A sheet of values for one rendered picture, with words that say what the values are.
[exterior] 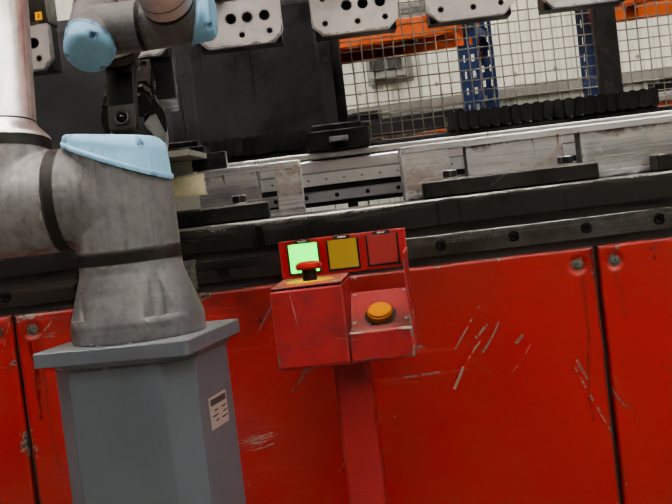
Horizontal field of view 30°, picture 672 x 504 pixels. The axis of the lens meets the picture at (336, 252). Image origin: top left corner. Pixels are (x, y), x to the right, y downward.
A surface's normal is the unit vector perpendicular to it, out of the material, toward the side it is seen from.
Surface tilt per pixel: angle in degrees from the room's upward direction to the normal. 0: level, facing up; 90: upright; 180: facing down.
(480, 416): 90
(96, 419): 90
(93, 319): 73
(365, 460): 90
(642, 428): 90
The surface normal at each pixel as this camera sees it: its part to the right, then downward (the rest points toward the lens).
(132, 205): 0.31, 0.01
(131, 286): 0.06, -0.26
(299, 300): -0.08, 0.06
